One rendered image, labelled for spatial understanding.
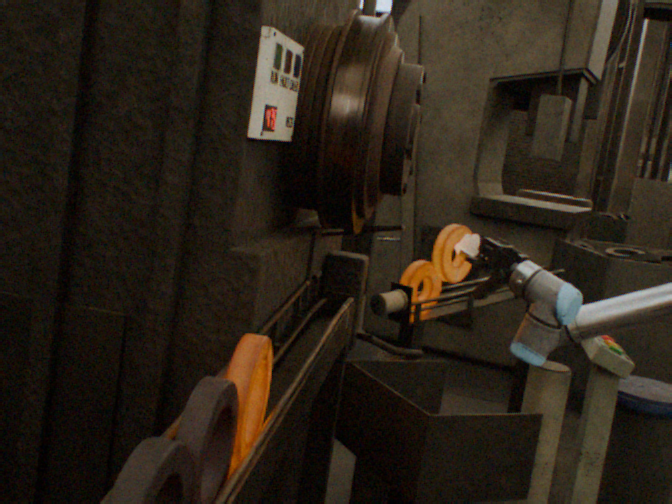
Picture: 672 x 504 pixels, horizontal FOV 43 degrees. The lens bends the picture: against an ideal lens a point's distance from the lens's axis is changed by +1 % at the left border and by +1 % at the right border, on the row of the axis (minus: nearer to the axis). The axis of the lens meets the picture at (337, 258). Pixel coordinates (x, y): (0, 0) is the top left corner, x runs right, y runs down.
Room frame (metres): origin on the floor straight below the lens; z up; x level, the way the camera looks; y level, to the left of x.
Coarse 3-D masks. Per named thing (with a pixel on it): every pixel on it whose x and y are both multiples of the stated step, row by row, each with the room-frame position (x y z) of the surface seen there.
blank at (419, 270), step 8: (416, 264) 2.29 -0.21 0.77; (424, 264) 2.29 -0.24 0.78; (432, 264) 2.32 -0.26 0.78; (408, 272) 2.27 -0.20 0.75; (416, 272) 2.27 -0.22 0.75; (424, 272) 2.29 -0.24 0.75; (432, 272) 2.32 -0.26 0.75; (400, 280) 2.27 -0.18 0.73; (408, 280) 2.26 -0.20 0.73; (416, 280) 2.27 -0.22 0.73; (424, 280) 2.34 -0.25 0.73; (432, 280) 2.33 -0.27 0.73; (440, 280) 2.35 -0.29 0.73; (416, 288) 2.28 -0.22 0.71; (424, 288) 2.35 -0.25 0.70; (432, 288) 2.33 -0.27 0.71; (440, 288) 2.36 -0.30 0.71; (416, 296) 2.28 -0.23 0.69; (424, 296) 2.33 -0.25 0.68; (432, 296) 2.33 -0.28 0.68; (424, 304) 2.31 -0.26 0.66; (432, 304) 2.34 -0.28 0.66; (424, 312) 2.32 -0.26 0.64
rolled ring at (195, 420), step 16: (208, 384) 0.96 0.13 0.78; (224, 384) 0.96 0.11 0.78; (192, 400) 0.93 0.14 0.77; (208, 400) 0.93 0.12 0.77; (224, 400) 0.96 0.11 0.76; (192, 416) 0.91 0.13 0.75; (208, 416) 0.91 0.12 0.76; (224, 416) 1.02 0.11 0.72; (192, 432) 0.90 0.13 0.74; (208, 432) 0.91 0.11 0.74; (224, 432) 1.03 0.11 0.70; (192, 448) 0.89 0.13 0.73; (208, 448) 1.03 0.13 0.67; (224, 448) 1.03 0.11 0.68; (192, 464) 0.88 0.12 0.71; (208, 464) 1.02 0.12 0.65; (224, 464) 1.02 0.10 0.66; (192, 480) 0.88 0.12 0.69; (208, 480) 1.01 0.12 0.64; (224, 480) 1.02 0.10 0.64; (192, 496) 0.88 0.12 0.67; (208, 496) 0.98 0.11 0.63
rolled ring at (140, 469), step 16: (144, 448) 0.78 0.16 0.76; (160, 448) 0.78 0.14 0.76; (176, 448) 0.80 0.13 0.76; (128, 464) 0.75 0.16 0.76; (144, 464) 0.75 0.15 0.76; (160, 464) 0.76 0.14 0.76; (176, 464) 0.81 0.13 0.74; (128, 480) 0.74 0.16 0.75; (144, 480) 0.74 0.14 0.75; (160, 480) 0.76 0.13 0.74; (176, 480) 0.83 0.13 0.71; (112, 496) 0.73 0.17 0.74; (128, 496) 0.73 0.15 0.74; (144, 496) 0.73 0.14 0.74; (160, 496) 0.85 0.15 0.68; (176, 496) 0.84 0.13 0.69
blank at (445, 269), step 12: (444, 228) 2.23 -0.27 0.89; (456, 228) 2.22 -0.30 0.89; (444, 240) 2.19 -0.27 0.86; (456, 240) 2.22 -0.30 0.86; (444, 252) 2.18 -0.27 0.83; (444, 264) 2.19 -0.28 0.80; (456, 264) 2.25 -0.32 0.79; (468, 264) 2.28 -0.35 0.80; (444, 276) 2.20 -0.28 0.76; (456, 276) 2.24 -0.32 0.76
